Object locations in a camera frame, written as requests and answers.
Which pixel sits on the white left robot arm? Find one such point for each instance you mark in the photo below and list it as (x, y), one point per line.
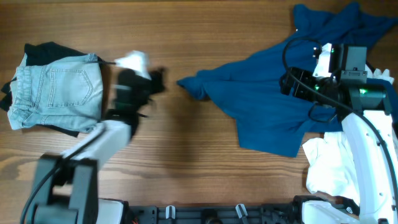
(65, 188)

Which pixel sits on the dark blue t-shirt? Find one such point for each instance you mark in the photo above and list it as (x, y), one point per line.
(249, 91)

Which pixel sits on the folded black garment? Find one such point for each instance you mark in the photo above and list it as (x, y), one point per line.
(46, 51)

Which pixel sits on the white printed t-shirt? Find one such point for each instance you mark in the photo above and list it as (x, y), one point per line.
(352, 164)

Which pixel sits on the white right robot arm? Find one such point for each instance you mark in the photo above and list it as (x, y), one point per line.
(355, 99)

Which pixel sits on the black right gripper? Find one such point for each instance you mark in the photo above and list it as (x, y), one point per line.
(287, 84)

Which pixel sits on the folded light blue jeans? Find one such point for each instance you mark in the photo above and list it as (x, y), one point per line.
(59, 93)

